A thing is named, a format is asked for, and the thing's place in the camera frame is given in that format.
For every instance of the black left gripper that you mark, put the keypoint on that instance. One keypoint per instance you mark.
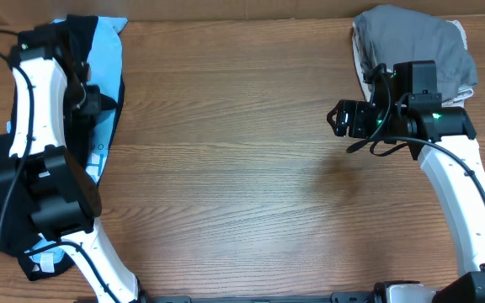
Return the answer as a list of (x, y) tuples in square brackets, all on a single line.
[(94, 106)]

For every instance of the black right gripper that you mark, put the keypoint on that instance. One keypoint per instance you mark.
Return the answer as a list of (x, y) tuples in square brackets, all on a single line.
[(343, 108)]

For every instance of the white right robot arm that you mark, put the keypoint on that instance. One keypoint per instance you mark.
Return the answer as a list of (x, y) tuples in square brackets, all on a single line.
[(405, 110)]

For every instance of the gray folded garment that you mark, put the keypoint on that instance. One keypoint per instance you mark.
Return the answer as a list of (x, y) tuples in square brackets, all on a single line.
[(415, 46)]

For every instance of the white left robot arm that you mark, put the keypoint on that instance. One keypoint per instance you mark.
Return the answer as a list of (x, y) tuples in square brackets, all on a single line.
[(50, 205)]

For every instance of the light blue t-shirt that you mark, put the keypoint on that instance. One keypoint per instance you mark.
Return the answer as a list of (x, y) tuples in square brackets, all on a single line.
[(108, 54)]

